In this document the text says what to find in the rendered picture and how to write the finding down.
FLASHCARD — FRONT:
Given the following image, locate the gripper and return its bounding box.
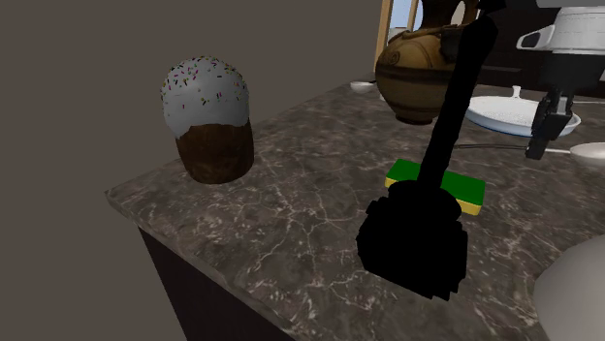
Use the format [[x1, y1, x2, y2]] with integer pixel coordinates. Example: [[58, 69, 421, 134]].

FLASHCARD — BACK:
[[525, 51, 605, 160]]

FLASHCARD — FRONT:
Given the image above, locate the white spoon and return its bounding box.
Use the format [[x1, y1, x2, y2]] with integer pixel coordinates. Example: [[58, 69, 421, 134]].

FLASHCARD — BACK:
[[455, 141, 605, 168]]

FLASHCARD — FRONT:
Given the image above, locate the white frying pan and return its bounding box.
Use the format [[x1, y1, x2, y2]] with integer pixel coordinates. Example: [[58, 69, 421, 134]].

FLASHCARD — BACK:
[[464, 84, 582, 139]]

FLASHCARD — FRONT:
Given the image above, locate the green and yellow sponge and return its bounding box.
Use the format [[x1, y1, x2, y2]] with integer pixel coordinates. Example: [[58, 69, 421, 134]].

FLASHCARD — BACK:
[[384, 158, 488, 217]]

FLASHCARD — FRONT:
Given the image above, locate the brown banded vase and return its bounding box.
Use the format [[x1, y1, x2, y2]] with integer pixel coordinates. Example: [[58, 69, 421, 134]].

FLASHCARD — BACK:
[[374, 0, 481, 126]]

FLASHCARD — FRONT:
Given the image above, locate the grey round object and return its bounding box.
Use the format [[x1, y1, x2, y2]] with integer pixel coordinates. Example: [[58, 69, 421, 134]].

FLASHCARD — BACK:
[[532, 234, 605, 341]]

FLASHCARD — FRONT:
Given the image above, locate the black dish brush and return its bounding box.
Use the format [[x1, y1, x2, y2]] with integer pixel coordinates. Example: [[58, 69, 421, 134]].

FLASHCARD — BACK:
[[355, 0, 507, 302]]

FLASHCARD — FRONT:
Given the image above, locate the wooden framed window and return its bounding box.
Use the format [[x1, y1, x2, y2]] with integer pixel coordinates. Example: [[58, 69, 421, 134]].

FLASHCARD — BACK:
[[372, 0, 423, 73]]

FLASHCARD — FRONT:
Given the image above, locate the brown cake with white icing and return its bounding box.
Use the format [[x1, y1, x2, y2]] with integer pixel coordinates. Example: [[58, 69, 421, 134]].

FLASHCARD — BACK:
[[160, 55, 256, 186]]

